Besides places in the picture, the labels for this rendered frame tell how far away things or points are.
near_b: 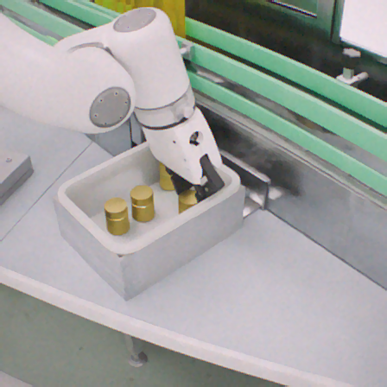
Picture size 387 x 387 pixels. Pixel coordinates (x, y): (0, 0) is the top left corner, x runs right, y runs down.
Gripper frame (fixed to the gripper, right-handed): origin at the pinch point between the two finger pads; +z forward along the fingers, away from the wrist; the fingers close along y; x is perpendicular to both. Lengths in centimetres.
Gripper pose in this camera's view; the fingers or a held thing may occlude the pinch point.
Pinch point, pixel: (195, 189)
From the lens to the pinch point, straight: 76.4
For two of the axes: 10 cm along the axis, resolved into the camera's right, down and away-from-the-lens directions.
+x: -7.3, 6.1, -3.1
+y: -6.4, -4.5, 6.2
